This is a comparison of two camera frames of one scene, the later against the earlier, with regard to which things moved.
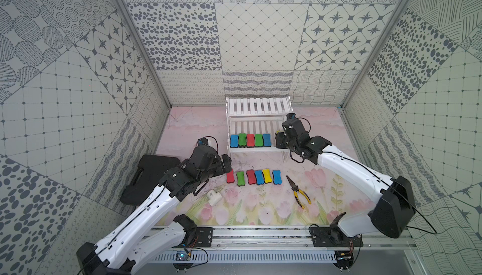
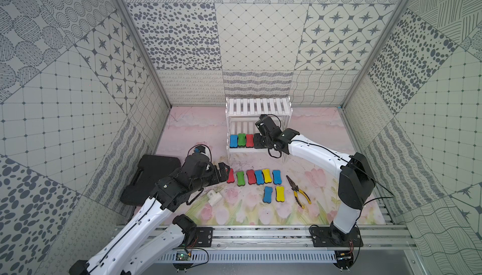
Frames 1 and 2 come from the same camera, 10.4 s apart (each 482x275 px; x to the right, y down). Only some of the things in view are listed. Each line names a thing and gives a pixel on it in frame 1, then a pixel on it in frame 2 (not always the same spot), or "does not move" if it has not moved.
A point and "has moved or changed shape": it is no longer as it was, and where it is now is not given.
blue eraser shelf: x=234 y=141 does not move
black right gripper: x=279 y=140 to x=257 y=137
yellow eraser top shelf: x=267 y=176 does not move
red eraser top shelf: x=230 y=176 does not move
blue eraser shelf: x=267 y=140 has moved or changed shape
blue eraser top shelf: x=259 y=177 does not move
